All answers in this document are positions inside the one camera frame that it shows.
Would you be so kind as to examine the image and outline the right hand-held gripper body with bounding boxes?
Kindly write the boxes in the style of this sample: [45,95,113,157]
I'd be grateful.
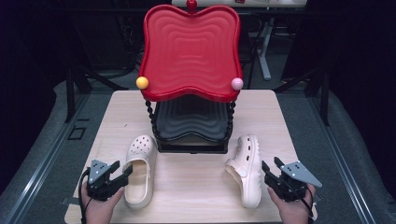
[271,161,323,203]

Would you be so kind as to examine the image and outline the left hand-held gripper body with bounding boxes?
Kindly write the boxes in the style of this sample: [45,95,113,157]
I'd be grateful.
[86,159,125,202]

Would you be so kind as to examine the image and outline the cream clog shoe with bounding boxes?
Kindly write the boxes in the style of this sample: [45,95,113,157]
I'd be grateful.
[123,133,158,209]
[224,133,263,209]

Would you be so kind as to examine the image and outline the red and black shoe rack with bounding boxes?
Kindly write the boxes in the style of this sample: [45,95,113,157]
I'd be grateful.
[135,0,245,155]

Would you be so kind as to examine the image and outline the person's right hand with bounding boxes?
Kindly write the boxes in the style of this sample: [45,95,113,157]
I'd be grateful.
[266,183,318,224]

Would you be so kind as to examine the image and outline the person's left hand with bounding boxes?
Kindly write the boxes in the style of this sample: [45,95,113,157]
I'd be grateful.
[80,183,125,224]

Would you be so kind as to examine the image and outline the black metal stand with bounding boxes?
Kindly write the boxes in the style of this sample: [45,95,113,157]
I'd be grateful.
[64,60,129,124]
[273,66,331,127]

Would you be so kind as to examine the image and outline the white desk leg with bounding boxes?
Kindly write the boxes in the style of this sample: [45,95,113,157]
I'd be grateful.
[257,18,276,81]

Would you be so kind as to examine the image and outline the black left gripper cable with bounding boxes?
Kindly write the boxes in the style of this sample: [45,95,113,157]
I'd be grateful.
[78,167,94,224]

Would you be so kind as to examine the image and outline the metal floor rail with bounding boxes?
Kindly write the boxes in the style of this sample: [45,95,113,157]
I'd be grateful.
[0,92,92,224]
[306,92,378,224]

